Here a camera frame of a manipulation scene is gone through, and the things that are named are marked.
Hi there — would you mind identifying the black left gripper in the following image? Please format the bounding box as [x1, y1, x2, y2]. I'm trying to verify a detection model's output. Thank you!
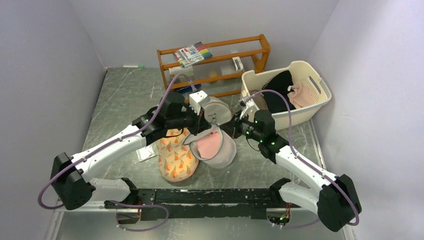
[167, 102, 212, 136]

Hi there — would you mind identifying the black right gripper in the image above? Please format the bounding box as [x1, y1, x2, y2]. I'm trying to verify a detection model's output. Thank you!
[219, 110, 263, 143]

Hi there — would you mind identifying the pink bra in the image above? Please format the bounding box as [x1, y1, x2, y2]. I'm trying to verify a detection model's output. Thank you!
[196, 132, 222, 160]

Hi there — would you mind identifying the white mesh laundry bag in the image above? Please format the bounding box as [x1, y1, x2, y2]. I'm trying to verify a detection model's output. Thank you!
[182, 124, 237, 169]

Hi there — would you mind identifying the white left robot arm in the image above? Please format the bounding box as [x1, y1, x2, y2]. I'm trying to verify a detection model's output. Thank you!
[50, 91, 211, 210]

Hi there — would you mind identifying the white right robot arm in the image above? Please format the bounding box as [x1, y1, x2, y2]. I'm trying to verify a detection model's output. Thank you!
[220, 110, 362, 232]

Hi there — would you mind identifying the beige mesh laundry bag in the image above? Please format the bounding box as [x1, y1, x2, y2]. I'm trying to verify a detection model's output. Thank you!
[203, 96, 233, 125]

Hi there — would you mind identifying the brown bra cup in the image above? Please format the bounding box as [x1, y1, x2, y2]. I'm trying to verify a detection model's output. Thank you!
[250, 90, 269, 110]

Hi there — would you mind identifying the floral orange laundry bag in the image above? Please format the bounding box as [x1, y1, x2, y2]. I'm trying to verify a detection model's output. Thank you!
[155, 128, 200, 183]

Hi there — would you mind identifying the cream plastic laundry basket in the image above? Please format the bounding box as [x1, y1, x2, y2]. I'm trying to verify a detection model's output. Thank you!
[241, 60, 332, 130]

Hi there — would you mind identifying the blue flat box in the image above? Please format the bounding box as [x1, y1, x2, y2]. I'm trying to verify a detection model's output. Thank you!
[173, 84, 202, 94]

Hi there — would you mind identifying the black garment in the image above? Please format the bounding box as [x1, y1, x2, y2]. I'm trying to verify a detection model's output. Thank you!
[262, 70, 296, 114]

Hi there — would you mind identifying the clear blister pack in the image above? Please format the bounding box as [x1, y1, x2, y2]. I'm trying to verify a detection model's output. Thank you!
[135, 145, 158, 163]

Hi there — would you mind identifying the white green box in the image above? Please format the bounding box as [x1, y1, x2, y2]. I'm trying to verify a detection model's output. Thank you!
[168, 66, 194, 79]

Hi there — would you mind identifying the orange wooden shelf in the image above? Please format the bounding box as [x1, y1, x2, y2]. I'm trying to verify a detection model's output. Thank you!
[156, 34, 271, 98]

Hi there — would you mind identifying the white clip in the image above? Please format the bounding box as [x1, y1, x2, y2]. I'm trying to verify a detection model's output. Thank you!
[232, 56, 244, 72]

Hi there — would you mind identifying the colour marker pack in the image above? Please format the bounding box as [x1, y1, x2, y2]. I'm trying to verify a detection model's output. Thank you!
[173, 41, 213, 68]

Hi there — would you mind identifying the pink garment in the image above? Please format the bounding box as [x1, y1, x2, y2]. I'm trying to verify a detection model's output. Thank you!
[287, 83, 315, 109]

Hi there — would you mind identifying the green white marker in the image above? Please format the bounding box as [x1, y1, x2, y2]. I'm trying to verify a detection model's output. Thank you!
[122, 65, 145, 69]

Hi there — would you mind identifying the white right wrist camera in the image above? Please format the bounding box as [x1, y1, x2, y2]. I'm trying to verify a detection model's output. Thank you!
[238, 98, 255, 120]

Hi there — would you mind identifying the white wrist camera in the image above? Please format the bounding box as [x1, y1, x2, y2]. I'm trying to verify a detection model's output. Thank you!
[238, 98, 255, 120]
[189, 90, 210, 115]

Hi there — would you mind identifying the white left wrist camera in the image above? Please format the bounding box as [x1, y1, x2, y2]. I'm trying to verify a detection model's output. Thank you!
[189, 90, 210, 115]

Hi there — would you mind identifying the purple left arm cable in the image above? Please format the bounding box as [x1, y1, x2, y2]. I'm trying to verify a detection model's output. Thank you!
[37, 73, 200, 233]

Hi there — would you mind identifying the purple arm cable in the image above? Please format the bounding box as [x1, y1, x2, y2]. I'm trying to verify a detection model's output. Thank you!
[37, 73, 200, 233]
[239, 89, 361, 230]

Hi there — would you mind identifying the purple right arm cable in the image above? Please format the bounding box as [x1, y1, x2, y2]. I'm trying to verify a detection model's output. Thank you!
[239, 89, 361, 230]

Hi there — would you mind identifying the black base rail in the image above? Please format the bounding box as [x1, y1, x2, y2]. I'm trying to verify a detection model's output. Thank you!
[103, 188, 291, 221]

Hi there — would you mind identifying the aluminium frame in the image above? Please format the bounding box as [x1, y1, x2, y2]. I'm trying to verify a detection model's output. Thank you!
[47, 201, 354, 240]

